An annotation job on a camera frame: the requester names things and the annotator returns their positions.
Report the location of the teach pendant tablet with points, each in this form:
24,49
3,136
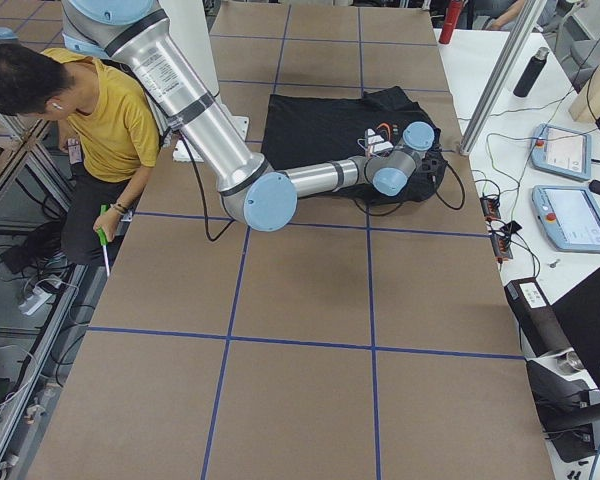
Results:
561,151
569,217

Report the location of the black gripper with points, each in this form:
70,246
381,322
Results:
426,172

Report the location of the blue tape grid lines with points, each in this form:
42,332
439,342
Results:
300,340

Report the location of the person in yellow shirt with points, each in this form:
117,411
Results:
107,112

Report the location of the white power strip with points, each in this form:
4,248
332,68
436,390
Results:
36,299

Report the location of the black box with label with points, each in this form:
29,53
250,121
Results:
535,315

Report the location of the black monitor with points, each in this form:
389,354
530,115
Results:
578,313

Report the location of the black printed t-shirt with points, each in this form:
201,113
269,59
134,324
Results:
304,131

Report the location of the aluminium frame post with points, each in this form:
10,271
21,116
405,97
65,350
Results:
524,15

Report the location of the far teach pendant tablet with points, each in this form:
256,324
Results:
561,151

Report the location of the brown paper table cover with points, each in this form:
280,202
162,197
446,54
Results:
290,300

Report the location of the green handled grabber stick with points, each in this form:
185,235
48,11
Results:
103,240

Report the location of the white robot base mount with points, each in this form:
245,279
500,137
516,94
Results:
189,29

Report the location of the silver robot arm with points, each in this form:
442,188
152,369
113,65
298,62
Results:
136,33

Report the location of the orange terminal board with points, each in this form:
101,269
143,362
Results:
500,239

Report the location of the near teach pendant tablet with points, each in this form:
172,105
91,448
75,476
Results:
569,217

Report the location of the black water bottle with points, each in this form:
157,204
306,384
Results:
531,72

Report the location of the red bottle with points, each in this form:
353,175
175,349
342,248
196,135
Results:
453,11

